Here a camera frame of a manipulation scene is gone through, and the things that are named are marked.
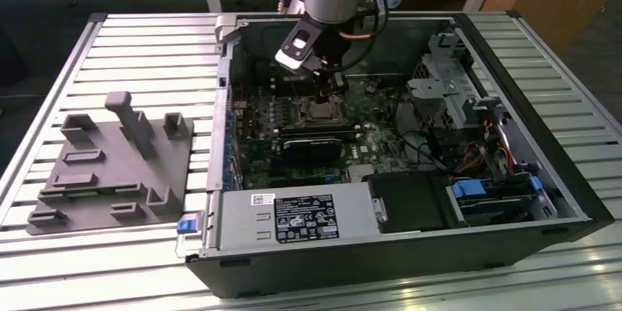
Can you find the silver CPU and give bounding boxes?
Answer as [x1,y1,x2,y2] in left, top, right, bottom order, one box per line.
[310,102,337,119]

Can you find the metal socket cover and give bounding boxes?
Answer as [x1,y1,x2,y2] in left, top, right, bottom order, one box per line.
[300,96,348,125]

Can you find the RAM slot white clips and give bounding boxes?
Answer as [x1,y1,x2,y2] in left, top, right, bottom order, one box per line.
[281,128,356,135]
[270,69,317,78]
[270,81,321,90]
[281,135,357,141]

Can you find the CPU socket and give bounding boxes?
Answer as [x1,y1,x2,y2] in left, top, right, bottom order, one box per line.
[296,94,350,127]

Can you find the silver metal drive cage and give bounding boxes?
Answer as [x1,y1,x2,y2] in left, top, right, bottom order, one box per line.
[406,32,502,130]

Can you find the black graphics card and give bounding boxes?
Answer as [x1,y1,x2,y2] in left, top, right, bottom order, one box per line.
[280,137,346,166]

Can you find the green motherboard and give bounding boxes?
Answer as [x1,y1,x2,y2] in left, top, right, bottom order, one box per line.
[227,74,424,192]

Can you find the small silver heat sink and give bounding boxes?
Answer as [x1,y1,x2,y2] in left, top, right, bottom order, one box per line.
[349,164,377,181]

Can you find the black plastic shroud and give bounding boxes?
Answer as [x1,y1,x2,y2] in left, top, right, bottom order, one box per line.
[368,172,456,234]

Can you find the blue disk carrier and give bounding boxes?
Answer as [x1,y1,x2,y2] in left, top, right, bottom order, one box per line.
[449,178,488,213]

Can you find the black rating label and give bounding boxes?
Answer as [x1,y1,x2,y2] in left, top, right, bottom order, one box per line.
[274,194,342,245]

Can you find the silver power supply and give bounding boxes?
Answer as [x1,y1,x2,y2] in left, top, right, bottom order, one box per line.
[213,182,385,252]

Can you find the wooden cabinet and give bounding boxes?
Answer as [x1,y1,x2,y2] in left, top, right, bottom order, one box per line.
[481,0,622,56]

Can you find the black hard disk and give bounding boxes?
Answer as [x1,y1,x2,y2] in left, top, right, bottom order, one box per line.
[456,185,538,223]

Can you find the grey parts rack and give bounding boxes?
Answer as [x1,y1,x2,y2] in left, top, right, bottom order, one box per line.
[27,90,197,236]

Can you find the black PC case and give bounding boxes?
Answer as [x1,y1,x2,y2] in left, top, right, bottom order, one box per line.
[185,10,615,299]

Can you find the green RAM stick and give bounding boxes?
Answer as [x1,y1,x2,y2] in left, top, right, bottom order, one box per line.
[66,187,123,198]

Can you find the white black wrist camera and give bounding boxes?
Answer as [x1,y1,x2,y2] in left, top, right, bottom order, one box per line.
[274,21,328,79]

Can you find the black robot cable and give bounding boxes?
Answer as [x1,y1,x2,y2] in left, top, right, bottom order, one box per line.
[334,0,393,71]

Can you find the yellow orange power wires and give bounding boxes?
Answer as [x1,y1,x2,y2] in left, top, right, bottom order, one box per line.
[456,139,517,173]

